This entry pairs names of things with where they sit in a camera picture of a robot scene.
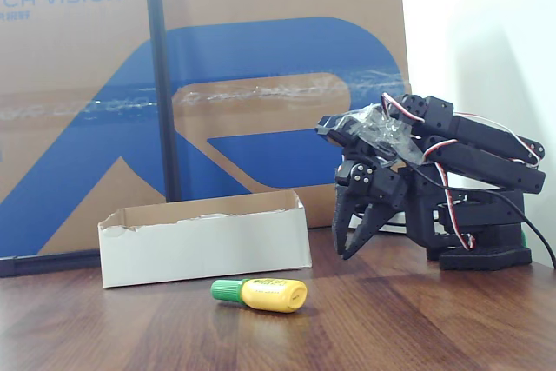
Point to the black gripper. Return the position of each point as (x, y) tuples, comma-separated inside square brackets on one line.
[(364, 180)]

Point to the black frame bar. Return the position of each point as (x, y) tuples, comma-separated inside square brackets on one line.
[(43, 264)]

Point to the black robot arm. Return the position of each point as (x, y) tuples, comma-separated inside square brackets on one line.
[(478, 158)]

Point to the green clamp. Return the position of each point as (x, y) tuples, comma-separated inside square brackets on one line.
[(524, 240)]

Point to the yellow bottle with green cap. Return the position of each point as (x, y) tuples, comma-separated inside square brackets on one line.
[(273, 297)]

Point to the large brown blue-printed carton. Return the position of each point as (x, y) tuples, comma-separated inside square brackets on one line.
[(65, 49)]

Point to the white cardboard box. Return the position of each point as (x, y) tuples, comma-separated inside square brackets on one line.
[(195, 249)]

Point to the black metal pole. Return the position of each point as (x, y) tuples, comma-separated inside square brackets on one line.
[(163, 84)]

